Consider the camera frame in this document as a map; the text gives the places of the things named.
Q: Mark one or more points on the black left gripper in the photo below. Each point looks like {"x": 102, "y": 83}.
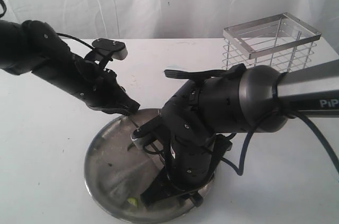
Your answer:
{"x": 100, "y": 91}

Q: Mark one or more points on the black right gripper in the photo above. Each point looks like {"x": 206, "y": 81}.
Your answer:
{"x": 162, "y": 188}

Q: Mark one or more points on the black serrated knife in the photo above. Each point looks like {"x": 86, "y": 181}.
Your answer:
{"x": 134, "y": 121}

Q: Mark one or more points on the black and grey right robot arm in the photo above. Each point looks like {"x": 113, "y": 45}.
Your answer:
{"x": 196, "y": 125}

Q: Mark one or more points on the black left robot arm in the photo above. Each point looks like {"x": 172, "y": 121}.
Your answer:
{"x": 35, "y": 47}

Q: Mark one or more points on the round stainless steel plate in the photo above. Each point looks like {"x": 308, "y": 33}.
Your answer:
{"x": 113, "y": 174}

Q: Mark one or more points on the white backdrop curtain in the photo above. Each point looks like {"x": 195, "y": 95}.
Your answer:
{"x": 159, "y": 4}

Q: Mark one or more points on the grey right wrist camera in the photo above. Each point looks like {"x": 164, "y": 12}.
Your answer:
{"x": 139, "y": 138}

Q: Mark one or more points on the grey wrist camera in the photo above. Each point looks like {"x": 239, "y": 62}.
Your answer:
{"x": 139, "y": 138}
{"x": 112, "y": 48}

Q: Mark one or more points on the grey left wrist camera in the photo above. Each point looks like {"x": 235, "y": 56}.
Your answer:
{"x": 112, "y": 48}

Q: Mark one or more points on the wire metal rack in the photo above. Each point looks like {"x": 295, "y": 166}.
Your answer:
{"x": 283, "y": 42}

